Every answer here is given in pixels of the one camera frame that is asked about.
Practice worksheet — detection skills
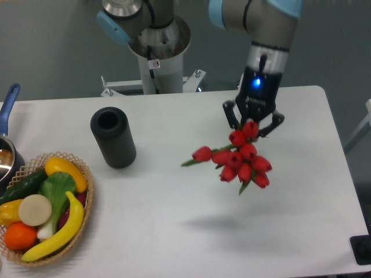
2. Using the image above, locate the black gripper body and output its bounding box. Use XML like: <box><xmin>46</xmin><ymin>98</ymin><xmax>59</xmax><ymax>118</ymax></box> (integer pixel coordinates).
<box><xmin>235</xmin><ymin>66</ymin><xmax>282</xmax><ymax>123</ymax></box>

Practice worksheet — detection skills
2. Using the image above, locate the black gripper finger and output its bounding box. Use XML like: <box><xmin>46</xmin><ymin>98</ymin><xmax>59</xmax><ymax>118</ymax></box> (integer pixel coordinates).
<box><xmin>222</xmin><ymin>100</ymin><xmax>240</xmax><ymax>129</ymax></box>
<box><xmin>259</xmin><ymin>110</ymin><xmax>285</xmax><ymax>137</ymax></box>

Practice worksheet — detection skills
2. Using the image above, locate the red tulip bouquet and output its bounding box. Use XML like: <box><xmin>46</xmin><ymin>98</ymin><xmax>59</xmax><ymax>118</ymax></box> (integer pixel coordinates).
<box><xmin>181</xmin><ymin>120</ymin><xmax>272</xmax><ymax>193</ymax></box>

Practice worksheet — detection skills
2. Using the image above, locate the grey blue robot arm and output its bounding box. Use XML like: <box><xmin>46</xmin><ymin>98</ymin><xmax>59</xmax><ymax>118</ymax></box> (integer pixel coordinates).
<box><xmin>97</xmin><ymin>1</ymin><xmax>303</xmax><ymax>137</ymax></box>

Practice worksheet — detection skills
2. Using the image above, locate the dark grey ribbed vase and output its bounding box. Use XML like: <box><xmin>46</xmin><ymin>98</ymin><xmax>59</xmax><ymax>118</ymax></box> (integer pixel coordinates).
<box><xmin>90</xmin><ymin>107</ymin><xmax>136</xmax><ymax>169</ymax></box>

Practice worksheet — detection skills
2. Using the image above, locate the black device at table edge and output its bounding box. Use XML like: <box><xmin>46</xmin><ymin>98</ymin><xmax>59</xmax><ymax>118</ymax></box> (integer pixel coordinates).
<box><xmin>350</xmin><ymin>235</ymin><xmax>370</xmax><ymax>265</ymax></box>

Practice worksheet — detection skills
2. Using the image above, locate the purple eggplant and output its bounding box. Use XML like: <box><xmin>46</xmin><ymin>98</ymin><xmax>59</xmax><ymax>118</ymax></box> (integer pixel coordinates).
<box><xmin>58</xmin><ymin>192</ymin><xmax>86</xmax><ymax>230</ymax></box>

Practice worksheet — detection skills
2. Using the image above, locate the green bok choy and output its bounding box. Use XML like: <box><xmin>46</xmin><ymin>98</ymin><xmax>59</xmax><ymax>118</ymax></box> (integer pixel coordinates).
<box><xmin>37</xmin><ymin>171</ymin><xmax>77</xmax><ymax>241</ymax></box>

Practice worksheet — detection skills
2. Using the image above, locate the yellow banana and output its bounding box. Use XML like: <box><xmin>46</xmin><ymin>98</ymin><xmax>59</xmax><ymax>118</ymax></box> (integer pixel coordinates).
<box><xmin>21</xmin><ymin>191</ymin><xmax>84</xmax><ymax>262</ymax></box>

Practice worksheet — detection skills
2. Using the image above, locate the woven wicker basket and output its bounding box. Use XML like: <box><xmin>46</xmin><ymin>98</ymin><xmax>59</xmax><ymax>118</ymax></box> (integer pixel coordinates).
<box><xmin>1</xmin><ymin>152</ymin><xmax>93</xmax><ymax>267</ymax></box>

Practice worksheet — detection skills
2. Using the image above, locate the green cucumber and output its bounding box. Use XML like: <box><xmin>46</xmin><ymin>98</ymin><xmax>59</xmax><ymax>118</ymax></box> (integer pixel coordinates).
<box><xmin>1</xmin><ymin>168</ymin><xmax>48</xmax><ymax>205</ymax></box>

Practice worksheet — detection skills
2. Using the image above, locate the beige round disc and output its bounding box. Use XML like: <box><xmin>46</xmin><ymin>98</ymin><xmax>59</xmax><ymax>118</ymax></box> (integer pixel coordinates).
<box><xmin>18</xmin><ymin>194</ymin><xmax>52</xmax><ymax>226</ymax></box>

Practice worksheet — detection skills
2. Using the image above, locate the yellow bell pepper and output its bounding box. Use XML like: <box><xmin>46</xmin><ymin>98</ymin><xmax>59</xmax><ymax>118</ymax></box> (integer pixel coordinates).
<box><xmin>1</xmin><ymin>199</ymin><xmax>23</xmax><ymax>226</ymax></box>

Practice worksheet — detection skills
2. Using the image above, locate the orange fruit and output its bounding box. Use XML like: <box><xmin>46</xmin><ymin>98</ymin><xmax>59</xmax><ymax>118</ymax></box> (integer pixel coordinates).
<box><xmin>4</xmin><ymin>222</ymin><xmax>37</xmax><ymax>250</ymax></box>

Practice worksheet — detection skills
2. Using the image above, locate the white metal base bracket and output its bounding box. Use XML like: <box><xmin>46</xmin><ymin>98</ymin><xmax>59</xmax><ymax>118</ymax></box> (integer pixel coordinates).
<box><xmin>100</xmin><ymin>69</ymin><xmax>206</xmax><ymax>97</ymax></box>

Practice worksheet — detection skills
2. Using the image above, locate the black cable on pedestal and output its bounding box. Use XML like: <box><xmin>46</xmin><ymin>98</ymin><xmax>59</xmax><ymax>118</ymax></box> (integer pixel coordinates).
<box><xmin>146</xmin><ymin>45</ymin><xmax>160</xmax><ymax>94</ymax></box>

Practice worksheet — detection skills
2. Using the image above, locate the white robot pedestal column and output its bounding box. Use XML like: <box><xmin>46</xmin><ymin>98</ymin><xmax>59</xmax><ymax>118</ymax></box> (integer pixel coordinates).
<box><xmin>128</xmin><ymin>15</ymin><xmax>191</xmax><ymax>95</ymax></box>

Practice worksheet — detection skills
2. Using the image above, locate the white furniture frame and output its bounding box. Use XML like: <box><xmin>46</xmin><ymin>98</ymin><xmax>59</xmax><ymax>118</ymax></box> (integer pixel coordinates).
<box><xmin>343</xmin><ymin>99</ymin><xmax>370</xmax><ymax>155</ymax></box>

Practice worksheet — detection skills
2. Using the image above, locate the blue handled saucepan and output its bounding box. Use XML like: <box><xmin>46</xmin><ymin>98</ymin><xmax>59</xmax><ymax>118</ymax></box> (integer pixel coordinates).
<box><xmin>1</xmin><ymin>83</ymin><xmax>25</xmax><ymax>195</ymax></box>

